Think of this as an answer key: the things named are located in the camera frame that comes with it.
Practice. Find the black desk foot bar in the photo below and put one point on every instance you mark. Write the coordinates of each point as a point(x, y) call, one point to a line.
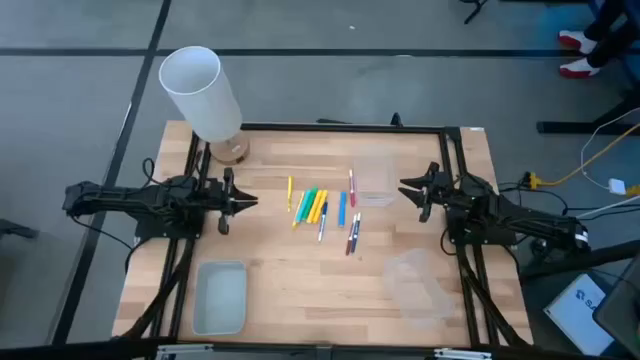
point(575, 262)

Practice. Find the person's red white shoe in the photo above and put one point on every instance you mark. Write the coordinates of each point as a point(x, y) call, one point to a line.
point(575, 41)
point(577, 69)

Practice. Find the teal marker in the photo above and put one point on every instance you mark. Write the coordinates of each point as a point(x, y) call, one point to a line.
point(303, 207)

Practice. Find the person's leg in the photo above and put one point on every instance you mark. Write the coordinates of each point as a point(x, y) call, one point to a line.
point(607, 45)

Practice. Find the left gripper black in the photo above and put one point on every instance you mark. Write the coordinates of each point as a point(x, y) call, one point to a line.
point(220, 200)

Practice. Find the black furniture foot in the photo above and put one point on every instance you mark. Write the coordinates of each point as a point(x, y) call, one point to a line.
point(15, 229)

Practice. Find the light blue marker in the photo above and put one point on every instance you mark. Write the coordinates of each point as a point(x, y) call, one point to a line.
point(342, 210)

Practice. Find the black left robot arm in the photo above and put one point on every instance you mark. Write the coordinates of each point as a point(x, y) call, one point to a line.
point(125, 197)

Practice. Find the green marker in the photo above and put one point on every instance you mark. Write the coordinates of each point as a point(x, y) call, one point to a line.
point(309, 204)

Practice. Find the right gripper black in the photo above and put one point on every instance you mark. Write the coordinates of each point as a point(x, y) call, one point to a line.
point(436, 190)

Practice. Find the white box with logo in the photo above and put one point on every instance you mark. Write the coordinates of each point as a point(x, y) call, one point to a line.
point(575, 312)

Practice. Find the black aluminium table frame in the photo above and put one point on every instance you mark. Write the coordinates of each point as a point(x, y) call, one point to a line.
point(325, 128)

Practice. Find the small clear plastic box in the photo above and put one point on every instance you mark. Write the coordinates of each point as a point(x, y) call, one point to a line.
point(374, 182)

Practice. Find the black clamp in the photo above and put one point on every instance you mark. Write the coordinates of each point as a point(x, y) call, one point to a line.
point(396, 120)

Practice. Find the dark blue pen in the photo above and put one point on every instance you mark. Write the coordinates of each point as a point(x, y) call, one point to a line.
point(355, 234)

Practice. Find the black desk stand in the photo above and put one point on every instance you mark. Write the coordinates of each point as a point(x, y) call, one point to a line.
point(575, 127)

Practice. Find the silver metal bracket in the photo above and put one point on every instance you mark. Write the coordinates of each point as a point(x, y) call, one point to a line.
point(462, 354)
point(185, 352)

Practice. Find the large clear plastic bin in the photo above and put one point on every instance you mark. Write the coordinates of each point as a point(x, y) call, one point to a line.
point(415, 292)

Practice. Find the grey plastic bin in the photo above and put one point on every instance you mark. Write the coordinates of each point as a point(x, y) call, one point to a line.
point(220, 300)

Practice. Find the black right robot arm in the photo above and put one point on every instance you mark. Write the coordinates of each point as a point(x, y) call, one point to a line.
point(500, 210)

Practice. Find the white power adapter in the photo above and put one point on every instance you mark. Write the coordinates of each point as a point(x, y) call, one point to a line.
point(617, 187)

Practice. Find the black crossbar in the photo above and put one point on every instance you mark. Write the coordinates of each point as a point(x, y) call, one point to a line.
point(75, 351)

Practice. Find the maroon pen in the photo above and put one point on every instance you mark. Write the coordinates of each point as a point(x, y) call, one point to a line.
point(350, 236)

